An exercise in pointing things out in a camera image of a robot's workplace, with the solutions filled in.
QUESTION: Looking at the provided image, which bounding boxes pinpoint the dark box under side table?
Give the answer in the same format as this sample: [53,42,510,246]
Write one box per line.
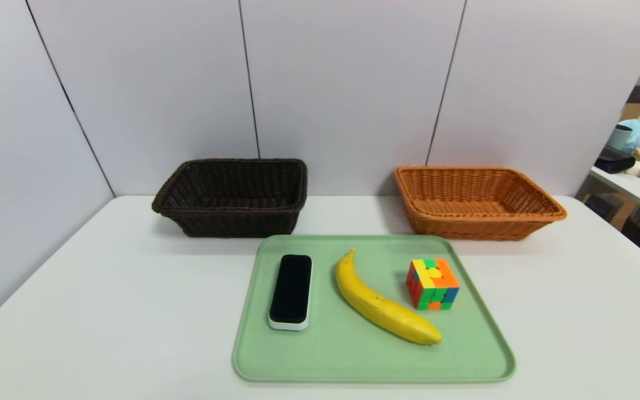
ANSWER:
[584,192,626,223]

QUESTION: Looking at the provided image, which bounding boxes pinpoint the teal cup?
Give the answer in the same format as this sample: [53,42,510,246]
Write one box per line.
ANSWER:
[607,123,634,152]

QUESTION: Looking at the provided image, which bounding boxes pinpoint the black pouch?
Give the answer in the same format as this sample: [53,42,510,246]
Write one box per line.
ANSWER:
[594,146,636,174]

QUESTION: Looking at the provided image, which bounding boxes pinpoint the colourful puzzle cube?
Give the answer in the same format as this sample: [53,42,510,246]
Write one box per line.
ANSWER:
[406,258,461,311]

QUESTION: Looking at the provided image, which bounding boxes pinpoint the orange wicker basket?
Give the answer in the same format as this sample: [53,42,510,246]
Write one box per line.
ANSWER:
[393,166,568,241]

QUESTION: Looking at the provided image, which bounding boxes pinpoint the yellow banana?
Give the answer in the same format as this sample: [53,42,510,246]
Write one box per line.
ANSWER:
[334,249,443,346]

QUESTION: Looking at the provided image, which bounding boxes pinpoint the dark brown wicker basket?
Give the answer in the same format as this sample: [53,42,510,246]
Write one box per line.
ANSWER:
[151,158,308,238]

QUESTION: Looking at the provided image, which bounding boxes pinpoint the black and white board eraser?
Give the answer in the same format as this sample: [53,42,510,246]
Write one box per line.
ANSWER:
[268,254,313,332]

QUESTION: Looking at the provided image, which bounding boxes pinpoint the light green plastic tray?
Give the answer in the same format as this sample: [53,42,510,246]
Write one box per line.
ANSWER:
[232,234,517,384]

